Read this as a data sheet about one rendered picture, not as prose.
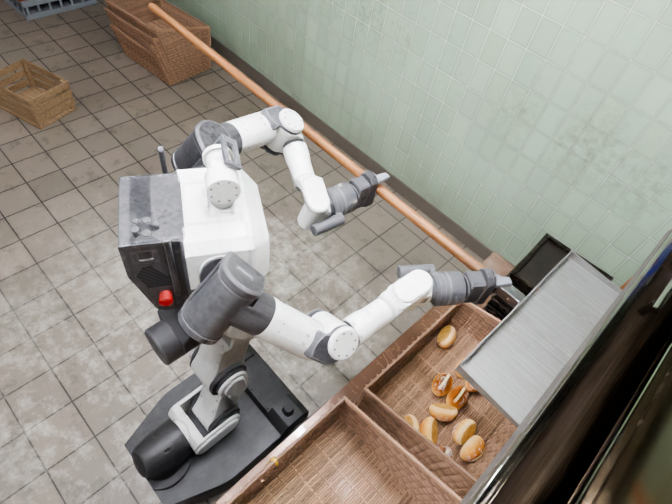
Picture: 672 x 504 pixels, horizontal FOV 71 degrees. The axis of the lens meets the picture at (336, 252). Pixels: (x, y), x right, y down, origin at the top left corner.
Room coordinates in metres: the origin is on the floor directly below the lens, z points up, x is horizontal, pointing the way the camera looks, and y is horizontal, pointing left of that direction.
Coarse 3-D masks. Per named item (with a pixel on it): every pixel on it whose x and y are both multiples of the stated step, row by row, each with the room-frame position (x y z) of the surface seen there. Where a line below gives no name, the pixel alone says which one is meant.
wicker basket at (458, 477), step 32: (448, 320) 1.03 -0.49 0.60; (480, 320) 0.99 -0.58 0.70; (416, 352) 0.87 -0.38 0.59; (448, 352) 0.90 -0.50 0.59; (384, 384) 0.72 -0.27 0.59; (416, 384) 0.74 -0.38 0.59; (384, 416) 0.56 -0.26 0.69; (480, 416) 0.67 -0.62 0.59; (416, 448) 0.48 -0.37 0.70; (448, 480) 0.41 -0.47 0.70
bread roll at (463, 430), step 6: (462, 420) 0.63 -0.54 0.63; (468, 420) 0.63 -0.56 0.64; (456, 426) 0.60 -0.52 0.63; (462, 426) 0.60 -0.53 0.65; (468, 426) 0.61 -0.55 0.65; (474, 426) 0.62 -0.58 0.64; (456, 432) 0.58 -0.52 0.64; (462, 432) 0.58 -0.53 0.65; (468, 432) 0.59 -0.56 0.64; (474, 432) 0.60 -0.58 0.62; (456, 438) 0.56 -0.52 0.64; (462, 438) 0.57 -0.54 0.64; (468, 438) 0.58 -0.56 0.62; (462, 444) 0.55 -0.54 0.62
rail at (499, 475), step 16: (656, 256) 0.76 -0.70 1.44; (640, 288) 0.66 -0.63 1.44; (624, 304) 0.60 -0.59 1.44; (608, 320) 0.56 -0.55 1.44; (608, 336) 0.52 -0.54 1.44; (592, 352) 0.48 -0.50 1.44; (576, 368) 0.43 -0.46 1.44; (560, 384) 0.40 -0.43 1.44; (560, 400) 0.37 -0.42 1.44; (544, 416) 0.33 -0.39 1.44; (528, 432) 0.30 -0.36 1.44; (512, 448) 0.27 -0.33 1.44; (528, 448) 0.28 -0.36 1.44; (512, 464) 0.25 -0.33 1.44; (496, 480) 0.22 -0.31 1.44; (480, 496) 0.19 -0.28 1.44
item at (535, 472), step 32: (640, 320) 0.59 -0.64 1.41; (576, 352) 0.49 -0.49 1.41; (608, 352) 0.50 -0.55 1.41; (640, 352) 0.52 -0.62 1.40; (576, 384) 0.42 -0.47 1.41; (608, 384) 0.44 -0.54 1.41; (576, 416) 0.36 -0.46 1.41; (608, 416) 0.38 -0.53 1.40; (544, 448) 0.29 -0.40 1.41; (576, 448) 0.31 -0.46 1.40; (480, 480) 0.22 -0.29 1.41; (512, 480) 0.23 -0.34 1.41; (544, 480) 0.24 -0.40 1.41; (576, 480) 0.26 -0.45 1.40
